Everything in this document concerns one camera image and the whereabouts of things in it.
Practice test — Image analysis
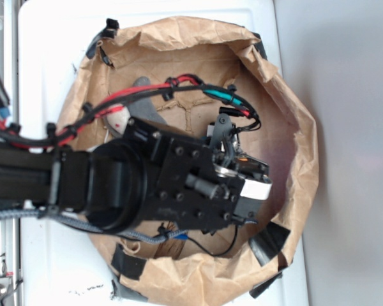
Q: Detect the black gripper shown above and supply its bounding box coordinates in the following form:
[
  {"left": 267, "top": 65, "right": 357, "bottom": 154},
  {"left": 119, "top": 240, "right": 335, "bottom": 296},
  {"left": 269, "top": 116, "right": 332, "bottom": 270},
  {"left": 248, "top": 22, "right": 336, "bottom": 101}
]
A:
[{"left": 86, "top": 118, "right": 272, "bottom": 233}]

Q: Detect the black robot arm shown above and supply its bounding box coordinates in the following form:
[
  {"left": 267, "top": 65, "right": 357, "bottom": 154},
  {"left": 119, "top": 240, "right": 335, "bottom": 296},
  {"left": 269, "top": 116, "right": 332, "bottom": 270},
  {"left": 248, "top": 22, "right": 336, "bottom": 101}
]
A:
[{"left": 0, "top": 115, "right": 273, "bottom": 235}]

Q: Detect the brown paper bag basin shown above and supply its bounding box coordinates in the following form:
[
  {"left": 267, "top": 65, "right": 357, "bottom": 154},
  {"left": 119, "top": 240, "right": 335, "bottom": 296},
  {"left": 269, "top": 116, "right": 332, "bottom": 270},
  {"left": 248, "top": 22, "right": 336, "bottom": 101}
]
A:
[{"left": 58, "top": 17, "right": 319, "bottom": 305}]

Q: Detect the grey plush toy animal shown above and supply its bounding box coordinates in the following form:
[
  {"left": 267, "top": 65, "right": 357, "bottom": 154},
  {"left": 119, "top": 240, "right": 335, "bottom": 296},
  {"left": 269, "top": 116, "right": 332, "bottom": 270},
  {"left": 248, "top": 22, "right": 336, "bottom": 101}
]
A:
[{"left": 103, "top": 75, "right": 167, "bottom": 141}]

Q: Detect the grey braided cable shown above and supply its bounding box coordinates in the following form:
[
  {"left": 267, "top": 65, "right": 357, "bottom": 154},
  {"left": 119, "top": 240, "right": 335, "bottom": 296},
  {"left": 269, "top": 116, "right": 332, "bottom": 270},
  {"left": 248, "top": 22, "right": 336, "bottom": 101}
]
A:
[{"left": 0, "top": 208, "right": 188, "bottom": 246}]

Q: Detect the red and black cable bundle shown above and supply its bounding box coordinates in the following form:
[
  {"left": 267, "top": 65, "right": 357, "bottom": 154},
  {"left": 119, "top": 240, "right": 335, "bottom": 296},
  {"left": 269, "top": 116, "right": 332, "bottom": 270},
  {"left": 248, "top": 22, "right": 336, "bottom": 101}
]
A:
[{"left": 0, "top": 73, "right": 262, "bottom": 150}]

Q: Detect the aluminium frame rail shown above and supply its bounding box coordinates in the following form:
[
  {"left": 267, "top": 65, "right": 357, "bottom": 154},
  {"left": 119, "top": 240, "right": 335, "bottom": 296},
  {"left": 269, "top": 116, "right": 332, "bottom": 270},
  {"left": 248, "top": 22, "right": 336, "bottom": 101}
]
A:
[{"left": 0, "top": 1, "right": 23, "bottom": 305}]

